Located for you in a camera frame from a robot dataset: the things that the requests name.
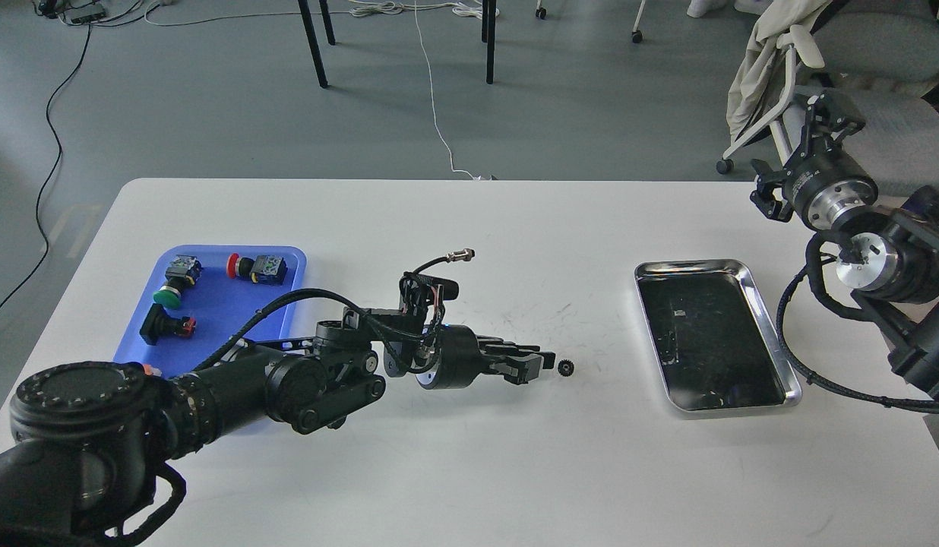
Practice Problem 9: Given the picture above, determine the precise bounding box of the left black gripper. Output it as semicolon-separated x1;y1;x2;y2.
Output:
416;325;557;389

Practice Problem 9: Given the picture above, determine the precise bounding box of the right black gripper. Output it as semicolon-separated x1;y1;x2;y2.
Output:
750;87;878;231

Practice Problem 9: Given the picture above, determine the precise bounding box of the small black gear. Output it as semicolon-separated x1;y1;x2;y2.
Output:
556;359;576;377

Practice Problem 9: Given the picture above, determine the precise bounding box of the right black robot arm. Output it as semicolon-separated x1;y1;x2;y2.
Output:
750;90;939;413

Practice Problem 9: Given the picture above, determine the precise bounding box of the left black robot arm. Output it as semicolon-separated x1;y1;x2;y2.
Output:
0;264;555;546

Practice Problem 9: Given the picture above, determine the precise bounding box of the silver metal tray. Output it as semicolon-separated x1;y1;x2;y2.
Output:
635;258;802;419

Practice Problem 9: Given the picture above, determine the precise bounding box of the blue plastic tray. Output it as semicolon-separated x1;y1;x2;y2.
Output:
112;245;308;378

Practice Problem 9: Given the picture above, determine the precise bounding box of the beige jacket on chair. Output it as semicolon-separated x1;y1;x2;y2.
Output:
726;1;830;141

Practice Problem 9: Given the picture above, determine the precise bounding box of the grey office chair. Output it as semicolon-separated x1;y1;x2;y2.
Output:
716;1;939;196

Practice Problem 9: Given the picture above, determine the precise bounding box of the chair caster wheel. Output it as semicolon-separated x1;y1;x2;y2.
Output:
631;0;649;44

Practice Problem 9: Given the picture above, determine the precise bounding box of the black table leg right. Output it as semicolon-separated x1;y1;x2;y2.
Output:
481;0;497;84

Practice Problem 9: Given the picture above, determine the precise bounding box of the black table leg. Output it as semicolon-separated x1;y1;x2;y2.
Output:
319;0;337;46
297;0;328;89
481;0;497;84

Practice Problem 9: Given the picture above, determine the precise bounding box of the black table leg rear left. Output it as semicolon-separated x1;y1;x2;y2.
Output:
319;0;337;46

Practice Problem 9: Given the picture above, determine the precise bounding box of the power strip on floor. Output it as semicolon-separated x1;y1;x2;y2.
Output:
61;2;107;27

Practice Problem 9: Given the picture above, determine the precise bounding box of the red push button switch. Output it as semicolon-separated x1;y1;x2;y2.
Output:
224;252;288;285

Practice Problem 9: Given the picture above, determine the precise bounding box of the green push button switch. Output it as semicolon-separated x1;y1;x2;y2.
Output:
151;254;203;309

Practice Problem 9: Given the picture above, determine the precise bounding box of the black cable on floor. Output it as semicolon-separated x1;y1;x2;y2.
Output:
0;0;147;331

